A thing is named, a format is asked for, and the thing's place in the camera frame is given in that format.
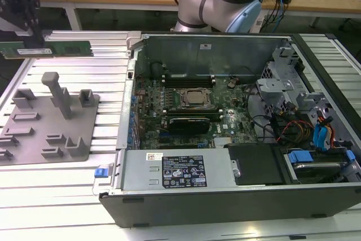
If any green RAM stick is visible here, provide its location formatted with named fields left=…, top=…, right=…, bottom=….
left=0, top=40, right=94, bottom=60

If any black RAM slot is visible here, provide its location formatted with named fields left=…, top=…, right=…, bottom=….
left=163, top=75, right=216, bottom=83
left=164, top=81, right=217, bottom=89

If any grey parts rack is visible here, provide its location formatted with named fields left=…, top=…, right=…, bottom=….
left=0, top=71, right=101, bottom=164

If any silver CPU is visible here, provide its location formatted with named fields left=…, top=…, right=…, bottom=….
left=187, top=91, right=209, bottom=104

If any grey power supply with label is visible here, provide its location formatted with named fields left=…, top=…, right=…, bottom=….
left=111, top=149, right=236, bottom=192

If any black graphics card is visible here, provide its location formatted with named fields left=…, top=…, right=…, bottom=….
left=161, top=116, right=211, bottom=134

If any green motherboard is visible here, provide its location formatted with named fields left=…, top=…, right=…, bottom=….
left=134, top=74, right=261, bottom=150

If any silver finned heatsink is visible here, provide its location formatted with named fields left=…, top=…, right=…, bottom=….
left=214, top=136, right=235, bottom=148

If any grey metal drive cage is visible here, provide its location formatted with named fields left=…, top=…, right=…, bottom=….
left=255, top=46, right=334, bottom=118

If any black plastic shroud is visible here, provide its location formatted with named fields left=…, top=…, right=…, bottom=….
left=224, top=142, right=286, bottom=187

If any black open PC case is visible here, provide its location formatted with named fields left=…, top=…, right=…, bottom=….
left=98, top=31, right=361, bottom=229

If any hard disk in blue carrier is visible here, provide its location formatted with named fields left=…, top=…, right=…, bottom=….
left=283, top=149, right=355, bottom=185

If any metal socket cover frame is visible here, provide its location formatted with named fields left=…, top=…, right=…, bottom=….
left=178, top=86, right=217, bottom=109

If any black looped cable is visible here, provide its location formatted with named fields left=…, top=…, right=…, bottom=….
left=245, top=85, right=276, bottom=141

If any blue hanging cable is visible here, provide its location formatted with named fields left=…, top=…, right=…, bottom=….
left=274, top=0, right=286, bottom=32

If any red yellow black wire bundle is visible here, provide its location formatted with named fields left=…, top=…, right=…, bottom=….
left=275, top=120, right=315, bottom=143

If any blue flat wire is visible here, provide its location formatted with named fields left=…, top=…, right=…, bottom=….
left=312, top=122, right=335, bottom=152

